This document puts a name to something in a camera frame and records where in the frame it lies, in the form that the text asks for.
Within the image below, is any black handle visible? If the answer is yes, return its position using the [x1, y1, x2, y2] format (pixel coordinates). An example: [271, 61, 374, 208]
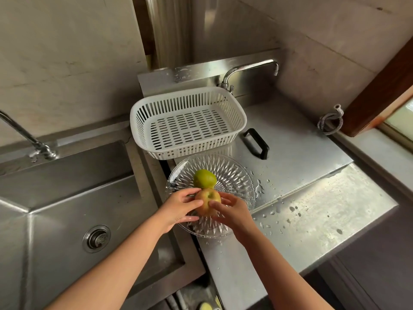
[243, 128, 270, 160]

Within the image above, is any clear cut glass plate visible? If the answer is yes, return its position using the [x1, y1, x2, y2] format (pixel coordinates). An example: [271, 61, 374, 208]
[165, 153, 256, 239]

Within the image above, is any curved chrome faucet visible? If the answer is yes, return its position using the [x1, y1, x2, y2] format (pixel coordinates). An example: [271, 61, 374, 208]
[0, 109, 59, 162]

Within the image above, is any yellow-red apple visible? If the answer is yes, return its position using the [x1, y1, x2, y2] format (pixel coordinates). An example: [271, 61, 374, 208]
[194, 188, 222, 218]

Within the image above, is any angular chrome faucet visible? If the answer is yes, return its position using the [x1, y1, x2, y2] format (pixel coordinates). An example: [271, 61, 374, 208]
[218, 59, 280, 93]

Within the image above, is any white pleated curtain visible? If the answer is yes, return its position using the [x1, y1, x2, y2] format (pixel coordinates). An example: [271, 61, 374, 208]
[145, 0, 194, 70]

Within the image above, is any white slotted plastic basket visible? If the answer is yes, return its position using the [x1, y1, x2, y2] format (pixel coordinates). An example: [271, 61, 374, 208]
[130, 86, 247, 161]

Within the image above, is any steel backsplash panel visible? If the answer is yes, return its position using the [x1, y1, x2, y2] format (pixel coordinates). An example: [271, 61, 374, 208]
[137, 48, 281, 99]

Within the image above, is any round steel sink drain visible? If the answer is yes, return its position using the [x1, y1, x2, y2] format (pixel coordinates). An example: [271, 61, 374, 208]
[82, 225, 111, 254]

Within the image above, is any person's left hand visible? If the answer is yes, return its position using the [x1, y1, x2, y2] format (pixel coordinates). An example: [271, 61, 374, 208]
[154, 187, 204, 235]

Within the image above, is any green apple fruit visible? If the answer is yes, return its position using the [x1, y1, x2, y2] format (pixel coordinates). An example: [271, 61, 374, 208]
[193, 169, 218, 189]

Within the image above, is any person's right forearm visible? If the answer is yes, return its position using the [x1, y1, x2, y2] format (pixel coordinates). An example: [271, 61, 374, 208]
[242, 228, 335, 310]

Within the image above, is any stainless steel sink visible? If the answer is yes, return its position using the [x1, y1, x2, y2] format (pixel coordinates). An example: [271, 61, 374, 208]
[0, 121, 206, 310]

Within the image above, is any grey flexible hose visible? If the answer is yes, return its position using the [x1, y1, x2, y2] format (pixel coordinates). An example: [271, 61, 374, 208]
[317, 104, 345, 136]

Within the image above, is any person's left forearm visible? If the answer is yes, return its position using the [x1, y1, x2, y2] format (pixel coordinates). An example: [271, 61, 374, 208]
[45, 216, 167, 310]

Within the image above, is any person's right hand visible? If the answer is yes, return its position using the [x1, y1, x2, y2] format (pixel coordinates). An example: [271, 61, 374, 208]
[208, 191, 262, 246]

